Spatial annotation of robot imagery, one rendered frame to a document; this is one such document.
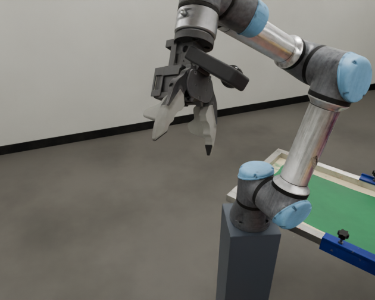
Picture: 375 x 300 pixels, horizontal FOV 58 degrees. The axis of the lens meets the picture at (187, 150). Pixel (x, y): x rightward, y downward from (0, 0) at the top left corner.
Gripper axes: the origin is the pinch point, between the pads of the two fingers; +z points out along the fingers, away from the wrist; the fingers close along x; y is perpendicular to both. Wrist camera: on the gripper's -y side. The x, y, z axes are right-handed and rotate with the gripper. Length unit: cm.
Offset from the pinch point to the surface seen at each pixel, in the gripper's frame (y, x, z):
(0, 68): 335, -95, -83
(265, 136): 156, -345, -68
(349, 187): 9, -153, -5
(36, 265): 208, -99, 82
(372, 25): 73, -479, -263
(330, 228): 8, -122, 16
